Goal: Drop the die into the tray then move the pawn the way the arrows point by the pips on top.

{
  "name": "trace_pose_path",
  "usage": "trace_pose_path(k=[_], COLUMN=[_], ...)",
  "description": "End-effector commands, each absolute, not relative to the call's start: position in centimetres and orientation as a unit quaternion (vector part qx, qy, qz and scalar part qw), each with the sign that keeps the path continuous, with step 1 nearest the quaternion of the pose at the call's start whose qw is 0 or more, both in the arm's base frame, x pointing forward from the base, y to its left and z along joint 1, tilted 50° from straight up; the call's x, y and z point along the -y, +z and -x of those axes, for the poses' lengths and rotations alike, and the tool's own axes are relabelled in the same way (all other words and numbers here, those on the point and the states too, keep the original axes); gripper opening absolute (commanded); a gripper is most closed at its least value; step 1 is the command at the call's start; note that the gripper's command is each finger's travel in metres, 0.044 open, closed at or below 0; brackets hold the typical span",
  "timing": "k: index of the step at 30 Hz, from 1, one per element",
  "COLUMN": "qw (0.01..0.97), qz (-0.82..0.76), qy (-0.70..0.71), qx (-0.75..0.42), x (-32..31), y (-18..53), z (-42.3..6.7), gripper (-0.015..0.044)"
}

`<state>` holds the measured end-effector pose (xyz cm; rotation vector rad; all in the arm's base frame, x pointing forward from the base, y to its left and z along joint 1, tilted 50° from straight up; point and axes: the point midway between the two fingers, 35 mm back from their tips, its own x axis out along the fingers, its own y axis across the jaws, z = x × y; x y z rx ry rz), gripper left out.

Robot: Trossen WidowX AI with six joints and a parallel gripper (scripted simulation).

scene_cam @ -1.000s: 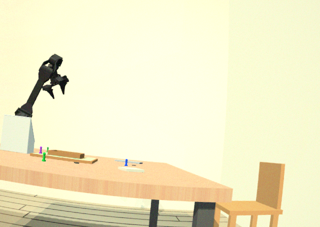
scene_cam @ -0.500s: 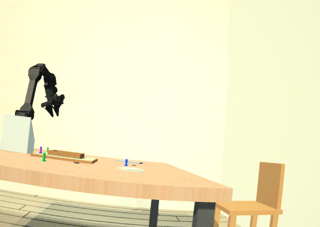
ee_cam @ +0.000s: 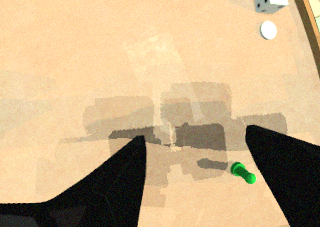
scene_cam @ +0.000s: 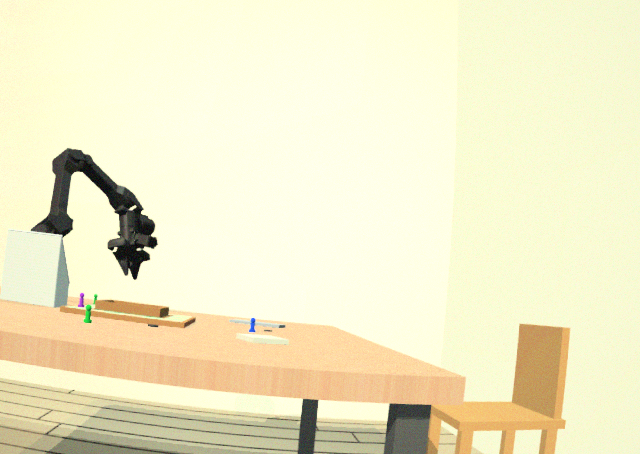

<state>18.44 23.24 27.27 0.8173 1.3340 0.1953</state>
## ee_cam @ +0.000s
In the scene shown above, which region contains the green pawn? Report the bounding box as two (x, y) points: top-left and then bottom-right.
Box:
(231, 162), (256, 184)

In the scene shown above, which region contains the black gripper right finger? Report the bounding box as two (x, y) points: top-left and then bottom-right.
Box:
(245, 126), (320, 227)

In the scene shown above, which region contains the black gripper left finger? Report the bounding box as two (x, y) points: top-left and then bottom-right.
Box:
(0, 135), (147, 227)

